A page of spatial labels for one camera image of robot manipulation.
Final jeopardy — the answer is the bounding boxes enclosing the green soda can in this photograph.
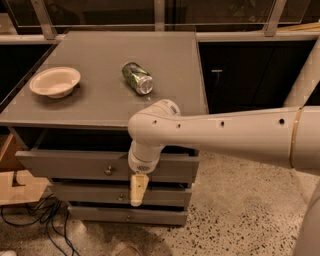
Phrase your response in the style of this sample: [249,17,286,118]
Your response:
[122,62,154,95]

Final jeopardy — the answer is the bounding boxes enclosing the white paper bowl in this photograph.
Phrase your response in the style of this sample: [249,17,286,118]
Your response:
[29,67,81,99]

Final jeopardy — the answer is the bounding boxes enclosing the grey bottom drawer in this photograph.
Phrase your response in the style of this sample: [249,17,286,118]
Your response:
[68,206,187,226]

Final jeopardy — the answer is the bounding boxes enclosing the grey middle drawer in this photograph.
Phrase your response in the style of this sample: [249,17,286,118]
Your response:
[49,182,191,207]

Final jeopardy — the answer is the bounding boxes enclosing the white object floor corner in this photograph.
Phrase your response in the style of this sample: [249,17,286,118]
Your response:
[0,250,17,256]

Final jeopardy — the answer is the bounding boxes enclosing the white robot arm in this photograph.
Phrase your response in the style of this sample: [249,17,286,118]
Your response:
[128,45,320,204]

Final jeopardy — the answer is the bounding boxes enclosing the grey drawer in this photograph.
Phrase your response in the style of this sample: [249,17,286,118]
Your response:
[16,150,199,183]
[68,206,187,226]
[49,182,191,207]

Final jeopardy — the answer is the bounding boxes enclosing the grey drawer cabinet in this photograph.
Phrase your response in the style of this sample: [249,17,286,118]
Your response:
[0,31,207,213]

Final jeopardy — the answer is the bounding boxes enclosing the metal window railing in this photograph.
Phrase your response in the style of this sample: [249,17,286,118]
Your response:
[0,0,320,45]

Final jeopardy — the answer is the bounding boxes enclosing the wooden board piece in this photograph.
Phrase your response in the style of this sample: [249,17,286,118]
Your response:
[0,133,50,206]

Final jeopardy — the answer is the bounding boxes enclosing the blue floor cables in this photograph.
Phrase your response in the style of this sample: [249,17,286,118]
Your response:
[0,194,81,256]

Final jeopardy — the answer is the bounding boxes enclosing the grey top drawer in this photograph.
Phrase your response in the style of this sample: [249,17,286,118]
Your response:
[16,150,199,183]

